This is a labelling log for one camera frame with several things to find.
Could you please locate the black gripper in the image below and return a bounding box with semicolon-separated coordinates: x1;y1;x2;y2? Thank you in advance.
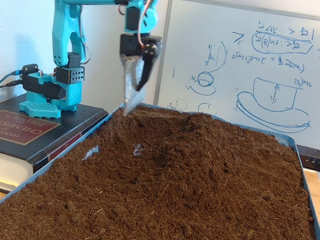
119;32;164;117

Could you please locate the brown soil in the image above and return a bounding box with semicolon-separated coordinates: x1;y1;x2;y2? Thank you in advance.
0;104;316;240

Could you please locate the teal five-joint robot arm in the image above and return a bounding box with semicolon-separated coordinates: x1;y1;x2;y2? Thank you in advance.
19;0;161;119

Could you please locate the black chemistry physics handbook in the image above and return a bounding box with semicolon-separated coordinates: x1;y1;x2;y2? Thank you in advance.
0;96;111;183

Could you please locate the whiteboard with blue drawings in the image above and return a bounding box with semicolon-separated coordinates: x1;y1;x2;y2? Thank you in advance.
153;0;320;151

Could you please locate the blue plastic tray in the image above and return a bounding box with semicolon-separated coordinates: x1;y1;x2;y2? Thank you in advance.
0;100;320;240

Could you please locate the black vented electronic box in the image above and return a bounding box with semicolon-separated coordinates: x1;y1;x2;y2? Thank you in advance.
296;144;320;172

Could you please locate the black cable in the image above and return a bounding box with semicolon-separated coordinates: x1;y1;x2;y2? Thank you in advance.
0;79;25;89

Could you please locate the blue cable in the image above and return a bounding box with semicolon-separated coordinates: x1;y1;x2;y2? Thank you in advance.
0;70;24;85

